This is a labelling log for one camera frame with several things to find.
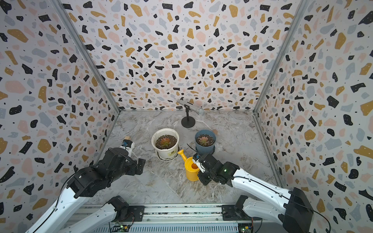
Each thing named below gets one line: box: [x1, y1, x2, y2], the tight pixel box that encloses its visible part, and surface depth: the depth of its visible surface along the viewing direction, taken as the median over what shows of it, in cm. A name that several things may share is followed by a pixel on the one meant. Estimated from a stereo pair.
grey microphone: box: [176, 99, 206, 117], surface depth 97 cm
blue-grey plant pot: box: [194, 129, 217, 155], surface depth 96 cm
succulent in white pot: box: [160, 137, 171, 148], surface depth 92 cm
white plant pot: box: [151, 128, 180, 159], surface depth 92 cm
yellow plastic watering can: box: [177, 149, 201, 182], surface depth 81 cm
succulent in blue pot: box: [196, 133, 215, 147], surface depth 95 cm
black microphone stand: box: [181, 103, 196, 129], surface depth 115 cm
